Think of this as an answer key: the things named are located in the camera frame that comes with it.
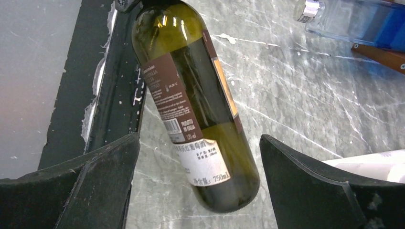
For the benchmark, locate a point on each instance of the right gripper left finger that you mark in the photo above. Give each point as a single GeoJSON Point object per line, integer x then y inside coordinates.
{"type": "Point", "coordinates": [88, 192]}

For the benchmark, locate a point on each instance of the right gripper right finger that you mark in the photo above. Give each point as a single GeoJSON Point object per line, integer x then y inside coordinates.
{"type": "Point", "coordinates": [309, 194]}

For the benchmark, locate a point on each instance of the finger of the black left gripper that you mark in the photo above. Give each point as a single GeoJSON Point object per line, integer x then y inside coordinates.
{"type": "Point", "coordinates": [126, 6]}

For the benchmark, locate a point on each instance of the green wine bottle silver cap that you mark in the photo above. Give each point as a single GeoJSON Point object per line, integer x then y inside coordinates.
{"type": "Point", "coordinates": [188, 86]}

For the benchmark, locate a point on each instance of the brown wooden wine rack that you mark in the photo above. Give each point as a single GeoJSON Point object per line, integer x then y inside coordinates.
{"type": "Point", "coordinates": [392, 59]}

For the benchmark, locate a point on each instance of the white PVC pipe frame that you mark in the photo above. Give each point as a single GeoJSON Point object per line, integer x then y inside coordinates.
{"type": "Point", "coordinates": [387, 166]}

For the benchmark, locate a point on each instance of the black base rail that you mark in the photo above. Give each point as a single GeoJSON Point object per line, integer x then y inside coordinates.
{"type": "Point", "coordinates": [102, 92]}

